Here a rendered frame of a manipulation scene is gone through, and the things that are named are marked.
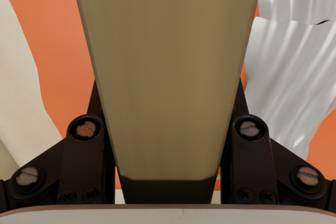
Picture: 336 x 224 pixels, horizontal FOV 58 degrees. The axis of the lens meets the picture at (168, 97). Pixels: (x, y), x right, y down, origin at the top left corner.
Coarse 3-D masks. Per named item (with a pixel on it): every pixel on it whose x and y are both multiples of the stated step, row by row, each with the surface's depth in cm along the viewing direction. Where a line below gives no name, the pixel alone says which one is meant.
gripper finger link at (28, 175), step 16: (96, 96) 11; (96, 112) 11; (32, 160) 9; (48, 160) 9; (112, 160) 11; (16, 176) 9; (32, 176) 9; (48, 176) 9; (16, 192) 9; (32, 192) 9; (48, 192) 9
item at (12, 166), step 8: (0, 144) 25; (0, 152) 25; (8, 152) 26; (0, 160) 25; (8, 160) 26; (0, 168) 25; (8, 168) 26; (16, 168) 27; (0, 176) 25; (8, 176) 26
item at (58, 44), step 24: (24, 24) 17; (48, 24) 17; (72, 24) 17; (48, 48) 18; (72, 48) 18; (48, 72) 19; (72, 72) 19; (48, 96) 21; (72, 96) 21; (312, 144) 25
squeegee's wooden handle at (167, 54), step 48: (96, 0) 4; (144, 0) 4; (192, 0) 4; (240, 0) 4; (96, 48) 5; (144, 48) 5; (192, 48) 5; (240, 48) 5; (144, 96) 6; (192, 96) 6; (144, 144) 7; (192, 144) 7; (144, 192) 9; (192, 192) 9
